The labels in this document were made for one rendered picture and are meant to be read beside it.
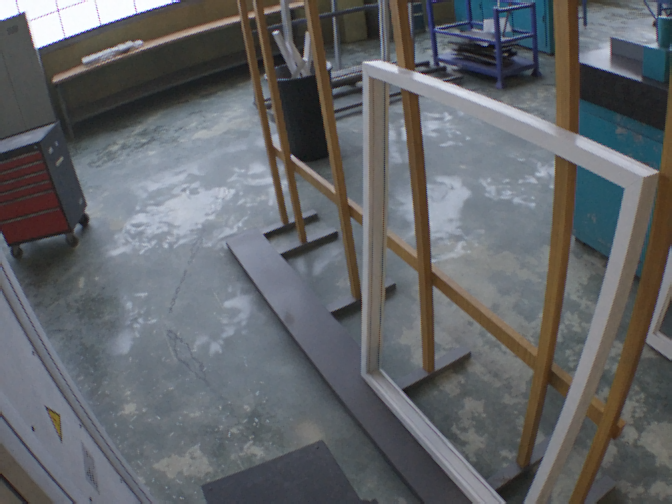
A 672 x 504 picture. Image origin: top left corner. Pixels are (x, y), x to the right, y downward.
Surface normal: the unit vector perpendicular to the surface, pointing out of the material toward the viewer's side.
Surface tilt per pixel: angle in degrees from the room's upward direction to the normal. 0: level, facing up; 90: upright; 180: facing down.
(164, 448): 0
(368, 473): 0
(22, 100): 90
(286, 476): 0
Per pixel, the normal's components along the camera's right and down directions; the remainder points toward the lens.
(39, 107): 0.46, 0.42
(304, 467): -0.14, -0.83
